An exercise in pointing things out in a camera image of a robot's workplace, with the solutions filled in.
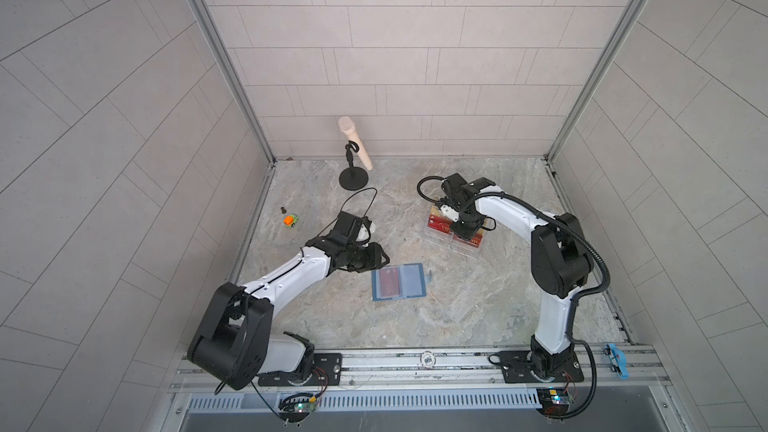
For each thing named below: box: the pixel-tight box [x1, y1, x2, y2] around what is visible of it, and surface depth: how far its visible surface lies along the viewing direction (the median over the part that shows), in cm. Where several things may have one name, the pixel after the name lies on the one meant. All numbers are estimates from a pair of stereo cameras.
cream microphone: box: [338, 116, 373, 171], surface depth 93 cm
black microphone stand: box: [339, 140, 369, 191], surface depth 111 cm
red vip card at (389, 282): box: [380, 268, 400, 297], surface depth 86 cm
